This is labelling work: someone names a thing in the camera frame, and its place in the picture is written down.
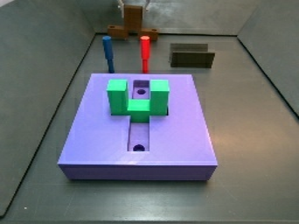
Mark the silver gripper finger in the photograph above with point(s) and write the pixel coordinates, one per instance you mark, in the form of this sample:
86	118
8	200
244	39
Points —
120	4
145	4

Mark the brown T-shaped block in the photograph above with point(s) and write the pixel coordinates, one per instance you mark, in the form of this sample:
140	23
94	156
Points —
132	25

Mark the purple base board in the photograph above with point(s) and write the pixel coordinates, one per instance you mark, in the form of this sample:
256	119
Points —
166	149

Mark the red hexagonal peg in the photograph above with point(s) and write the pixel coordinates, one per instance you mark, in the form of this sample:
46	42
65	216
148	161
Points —
144	47

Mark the blue hexagonal peg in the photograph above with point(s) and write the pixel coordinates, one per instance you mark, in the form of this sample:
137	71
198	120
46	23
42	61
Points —
108	52

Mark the dark grey block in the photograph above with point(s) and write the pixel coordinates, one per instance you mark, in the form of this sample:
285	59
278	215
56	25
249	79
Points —
190	55

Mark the green U-shaped block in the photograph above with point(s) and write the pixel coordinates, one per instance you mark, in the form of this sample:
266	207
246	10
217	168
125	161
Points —
137	108

